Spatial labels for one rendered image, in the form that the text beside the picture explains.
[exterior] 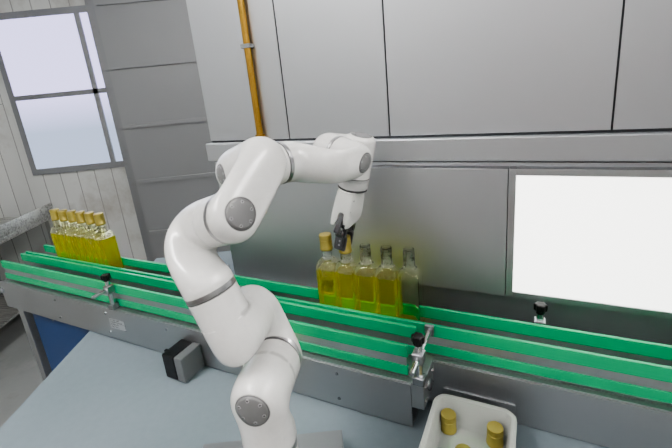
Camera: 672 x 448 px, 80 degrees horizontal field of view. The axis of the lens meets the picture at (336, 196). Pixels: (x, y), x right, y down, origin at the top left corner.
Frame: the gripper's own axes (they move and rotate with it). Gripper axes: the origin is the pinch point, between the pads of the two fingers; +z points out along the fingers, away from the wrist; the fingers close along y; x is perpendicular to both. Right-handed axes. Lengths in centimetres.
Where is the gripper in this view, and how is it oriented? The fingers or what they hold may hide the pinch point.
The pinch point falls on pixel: (343, 239)
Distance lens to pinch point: 106.7
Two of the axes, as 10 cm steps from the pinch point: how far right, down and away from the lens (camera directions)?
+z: -1.4, 9.2, 3.8
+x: 8.9, 2.8, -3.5
